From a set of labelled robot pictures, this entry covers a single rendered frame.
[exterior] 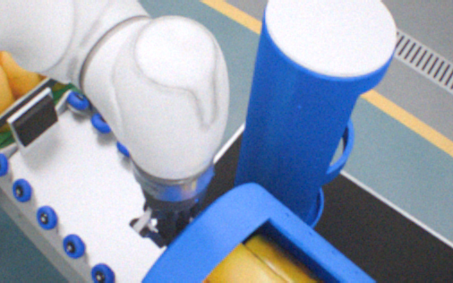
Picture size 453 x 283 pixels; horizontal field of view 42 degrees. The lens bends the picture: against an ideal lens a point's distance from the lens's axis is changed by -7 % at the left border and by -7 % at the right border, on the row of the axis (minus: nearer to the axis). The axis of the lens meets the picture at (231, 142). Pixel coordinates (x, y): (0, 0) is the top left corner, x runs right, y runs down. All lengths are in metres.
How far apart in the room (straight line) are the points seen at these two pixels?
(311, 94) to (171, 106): 0.78
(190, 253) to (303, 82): 0.55
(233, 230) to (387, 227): 1.32
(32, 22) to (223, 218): 0.38
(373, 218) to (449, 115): 0.70
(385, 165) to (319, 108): 1.10
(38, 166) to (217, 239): 0.52
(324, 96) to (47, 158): 0.56
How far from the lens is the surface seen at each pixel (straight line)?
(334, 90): 1.25
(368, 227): 2.08
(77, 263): 1.13
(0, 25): 0.55
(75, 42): 0.60
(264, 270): 0.85
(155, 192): 0.66
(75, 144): 1.24
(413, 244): 2.10
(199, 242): 0.80
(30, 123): 1.16
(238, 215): 0.83
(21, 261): 2.17
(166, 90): 0.51
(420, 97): 2.61
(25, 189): 1.15
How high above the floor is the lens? 1.98
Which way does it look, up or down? 59 degrees down
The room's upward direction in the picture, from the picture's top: 8 degrees clockwise
